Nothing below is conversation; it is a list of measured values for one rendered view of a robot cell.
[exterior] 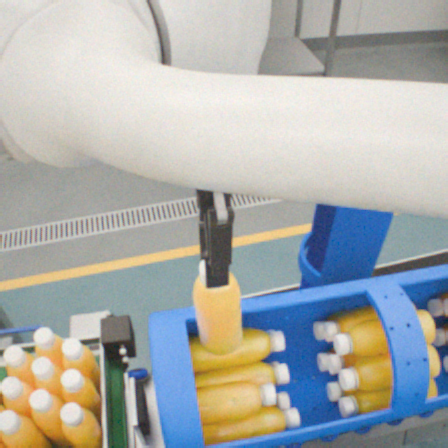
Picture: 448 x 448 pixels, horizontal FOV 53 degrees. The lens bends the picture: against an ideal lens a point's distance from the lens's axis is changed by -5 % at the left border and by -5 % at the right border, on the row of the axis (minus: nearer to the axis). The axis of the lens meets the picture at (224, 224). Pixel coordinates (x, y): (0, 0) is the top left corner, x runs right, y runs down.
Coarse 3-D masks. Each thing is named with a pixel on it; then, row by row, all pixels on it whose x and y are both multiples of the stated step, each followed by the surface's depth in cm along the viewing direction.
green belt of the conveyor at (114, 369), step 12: (96, 360) 110; (108, 360) 110; (120, 360) 112; (0, 372) 107; (108, 372) 108; (120, 372) 109; (0, 384) 105; (108, 384) 106; (120, 384) 107; (108, 396) 103; (120, 396) 104; (108, 408) 101; (120, 408) 102; (120, 420) 100; (120, 432) 98; (120, 444) 96
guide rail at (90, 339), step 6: (84, 336) 105; (90, 336) 105; (96, 336) 105; (84, 342) 106; (90, 342) 106; (96, 342) 107; (0, 348) 103; (6, 348) 103; (24, 348) 104; (30, 348) 104; (0, 354) 104
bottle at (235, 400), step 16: (224, 384) 82; (240, 384) 82; (256, 384) 83; (208, 400) 79; (224, 400) 79; (240, 400) 80; (256, 400) 80; (208, 416) 79; (224, 416) 79; (240, 416) 80
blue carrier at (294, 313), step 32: (320, 288) 89; (352, 288) 86; (384, 288) 85; (416, 288) 103; (160, 320) 81; (192, 320) 81; (256, 320) 99; (288, 320) 101; (320, 320) 102; (384, 320) 79; (416, 320) 79; (160, 352) 75; (288, 352) 102; (320, 352) 103; (416, 352) 77; (160, 384) 72; (192, 384) 73; (288, 384) 100; (320, 384) 100; (416, 384) 77; (160, 416) 71; (192, 416) 72; (320, 416) 92; (352, 416) 91; (384, 416) 79
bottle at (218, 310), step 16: (224, 288) 63; (208, 304) 63; (224, 304) 63; (240, 304) 67; (208, 320) 66; (224, 320) 66; (240, 320) 70; (208, 336) 69; (224, 336) 69; (240, 336) 73; (208, 352) 74; (224, 352) 72
